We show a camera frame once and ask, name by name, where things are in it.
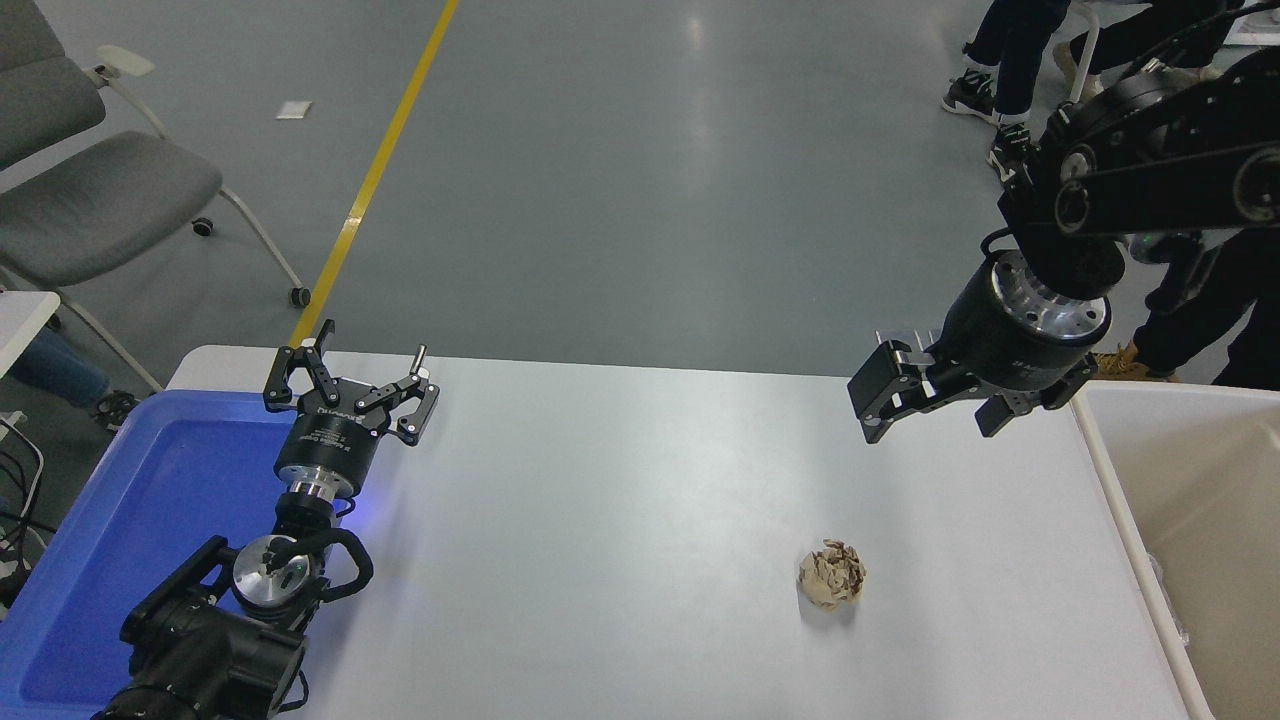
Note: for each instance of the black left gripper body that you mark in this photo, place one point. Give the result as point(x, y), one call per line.
point(328, 445)

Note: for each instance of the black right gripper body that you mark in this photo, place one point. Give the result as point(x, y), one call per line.
point(1000, 350)

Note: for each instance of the tan paper ball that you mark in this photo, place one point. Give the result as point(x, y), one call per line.
point(832, 575)

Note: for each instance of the blue plastic tray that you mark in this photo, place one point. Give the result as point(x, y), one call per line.
point(150, 500)

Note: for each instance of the large pale bin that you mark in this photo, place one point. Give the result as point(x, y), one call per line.
point(1220, 520)

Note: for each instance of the white paper scrap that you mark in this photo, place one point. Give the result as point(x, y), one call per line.
point(294, 110)

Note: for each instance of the grey office chair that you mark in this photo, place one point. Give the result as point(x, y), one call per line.
point(100, 200)

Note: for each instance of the white side desk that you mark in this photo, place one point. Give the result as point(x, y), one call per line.
point(22, 325)

